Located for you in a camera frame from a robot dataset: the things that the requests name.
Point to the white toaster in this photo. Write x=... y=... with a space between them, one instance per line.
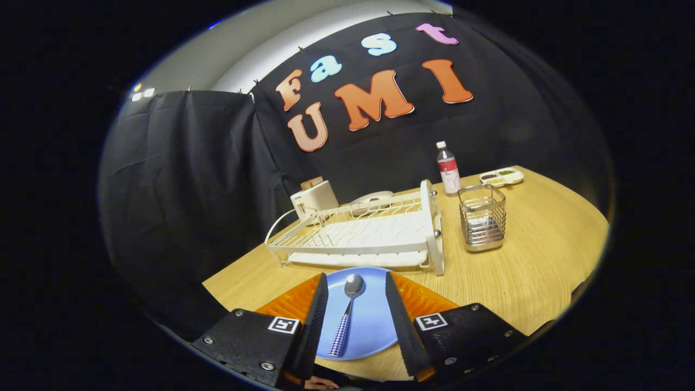
x=317 y=198

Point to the blue plate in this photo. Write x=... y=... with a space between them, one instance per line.
x=374 y=320

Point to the white drip tray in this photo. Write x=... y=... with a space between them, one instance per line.
x=353 y=259

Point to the pile of yellow soybeans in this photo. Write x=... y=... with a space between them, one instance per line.
x=495 y=181

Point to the white oval plate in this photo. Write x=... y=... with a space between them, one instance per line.
x=380 y=195

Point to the white divided tray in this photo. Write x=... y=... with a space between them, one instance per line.
x=517 y=177

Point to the small ceiling light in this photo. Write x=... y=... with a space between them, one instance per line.
x=143 y=94

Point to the brown toast slice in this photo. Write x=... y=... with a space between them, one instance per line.
x=312 y=183

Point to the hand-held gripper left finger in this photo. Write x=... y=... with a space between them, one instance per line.
x=315 y=336

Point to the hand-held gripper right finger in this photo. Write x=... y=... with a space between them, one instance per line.
x=404 y=336

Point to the clear bottle with red label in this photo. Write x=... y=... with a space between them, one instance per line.
x=449 y=179

